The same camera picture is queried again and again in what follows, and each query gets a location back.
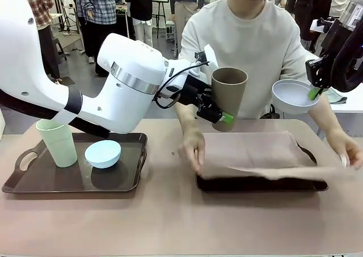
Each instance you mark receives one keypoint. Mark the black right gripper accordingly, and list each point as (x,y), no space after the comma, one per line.
(337,38)

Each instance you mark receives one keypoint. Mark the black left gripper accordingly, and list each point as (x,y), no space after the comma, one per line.
(195,91)

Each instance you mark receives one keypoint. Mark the brown tall cup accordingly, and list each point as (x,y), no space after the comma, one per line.
(227,98)

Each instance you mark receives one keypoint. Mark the white bowl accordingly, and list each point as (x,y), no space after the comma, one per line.
(292,98)

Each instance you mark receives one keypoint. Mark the beige cloth mat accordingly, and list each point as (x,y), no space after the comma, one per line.
(255,152)

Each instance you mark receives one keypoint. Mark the light blue bowl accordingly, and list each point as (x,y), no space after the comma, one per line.
(102,155)

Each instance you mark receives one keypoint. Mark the pale green tall cup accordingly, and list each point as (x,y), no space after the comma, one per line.
(61,146)

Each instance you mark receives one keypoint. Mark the person's left forearm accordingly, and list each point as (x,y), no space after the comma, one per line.
(326,118)

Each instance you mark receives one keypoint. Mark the person's right forearm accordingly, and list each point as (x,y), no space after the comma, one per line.
(187,118)

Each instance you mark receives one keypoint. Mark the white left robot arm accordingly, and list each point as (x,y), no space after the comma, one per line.
(122,92)

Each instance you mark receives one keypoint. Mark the person's right hand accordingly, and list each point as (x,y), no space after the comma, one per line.
(194,146)

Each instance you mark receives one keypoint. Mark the person's left hand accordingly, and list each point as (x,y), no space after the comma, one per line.
(344,149)

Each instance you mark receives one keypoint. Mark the white side table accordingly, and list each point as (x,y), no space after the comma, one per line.
(351,103)

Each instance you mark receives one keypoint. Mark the bystander in dark red jacket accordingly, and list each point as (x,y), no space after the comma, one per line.
(300,4)

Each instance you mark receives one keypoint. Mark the person in cream shirt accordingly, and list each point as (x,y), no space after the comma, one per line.
(255,41)

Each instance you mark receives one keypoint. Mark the bystander in white shirt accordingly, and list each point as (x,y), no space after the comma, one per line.
(339,1)

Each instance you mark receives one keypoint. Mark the bystander in beige trousers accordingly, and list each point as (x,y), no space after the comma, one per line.
(184,13)

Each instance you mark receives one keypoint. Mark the black easel with whiteboard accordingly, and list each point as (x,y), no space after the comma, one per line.
(163,1)

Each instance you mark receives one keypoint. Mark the bystander in black jacket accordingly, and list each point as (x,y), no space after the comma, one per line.
(141,1)

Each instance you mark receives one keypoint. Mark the bystander in blue plaid shirt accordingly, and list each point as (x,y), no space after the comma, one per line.
(96,7)

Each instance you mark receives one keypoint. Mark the bystander in red plaid shirt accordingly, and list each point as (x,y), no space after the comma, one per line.
(46,13)

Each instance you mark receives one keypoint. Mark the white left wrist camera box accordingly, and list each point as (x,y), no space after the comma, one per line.
(210,55)

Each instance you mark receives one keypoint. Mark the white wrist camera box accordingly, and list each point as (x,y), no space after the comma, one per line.
(210,55)
(317,25)

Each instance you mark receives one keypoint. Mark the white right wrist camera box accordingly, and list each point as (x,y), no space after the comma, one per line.
(317,25)

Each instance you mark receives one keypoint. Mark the black camera tripod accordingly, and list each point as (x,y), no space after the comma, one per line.
(66,13)

